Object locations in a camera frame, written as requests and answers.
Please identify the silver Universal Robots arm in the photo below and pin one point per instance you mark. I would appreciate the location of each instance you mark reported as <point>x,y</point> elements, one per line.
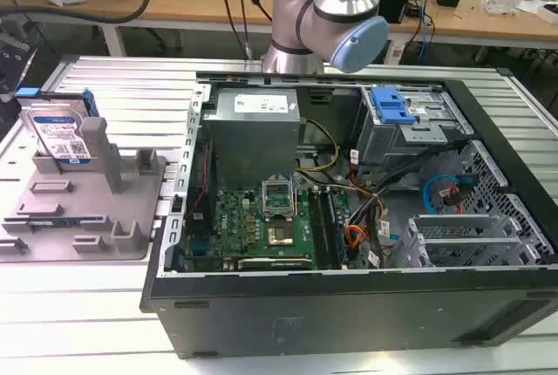
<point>344,8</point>

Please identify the metal disk bay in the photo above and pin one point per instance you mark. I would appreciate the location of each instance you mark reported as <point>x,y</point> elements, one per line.
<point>462,240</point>

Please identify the hard disk in blue carrier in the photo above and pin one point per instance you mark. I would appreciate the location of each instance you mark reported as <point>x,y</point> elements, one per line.
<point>56,128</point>

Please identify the grey power supply unit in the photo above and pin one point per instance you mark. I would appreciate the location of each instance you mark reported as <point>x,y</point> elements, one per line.
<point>253,131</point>

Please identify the green motherboard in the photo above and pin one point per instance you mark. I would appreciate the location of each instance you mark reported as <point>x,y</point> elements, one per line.
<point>261,222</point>

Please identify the CPU socket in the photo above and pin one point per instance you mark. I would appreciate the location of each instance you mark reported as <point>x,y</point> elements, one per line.
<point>280,237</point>

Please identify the RAM slot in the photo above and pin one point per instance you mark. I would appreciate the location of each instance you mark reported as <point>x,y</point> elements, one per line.
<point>319,227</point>
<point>333,227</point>

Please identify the blue drive latch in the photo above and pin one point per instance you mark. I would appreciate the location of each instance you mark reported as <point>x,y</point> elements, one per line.
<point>391,107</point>

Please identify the metal drive cage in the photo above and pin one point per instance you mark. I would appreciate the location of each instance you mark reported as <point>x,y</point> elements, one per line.
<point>405,126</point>

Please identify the open black PC case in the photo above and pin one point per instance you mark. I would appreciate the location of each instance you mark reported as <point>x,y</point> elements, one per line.
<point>349,305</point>

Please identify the grey parts rack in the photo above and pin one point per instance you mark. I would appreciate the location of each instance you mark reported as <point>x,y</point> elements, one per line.
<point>78,200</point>

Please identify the wooden desk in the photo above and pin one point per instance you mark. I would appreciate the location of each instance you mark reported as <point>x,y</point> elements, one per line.
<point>479,22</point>
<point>131,4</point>

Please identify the RAM stick on rack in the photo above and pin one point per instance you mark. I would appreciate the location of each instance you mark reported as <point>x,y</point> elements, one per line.
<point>48,221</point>

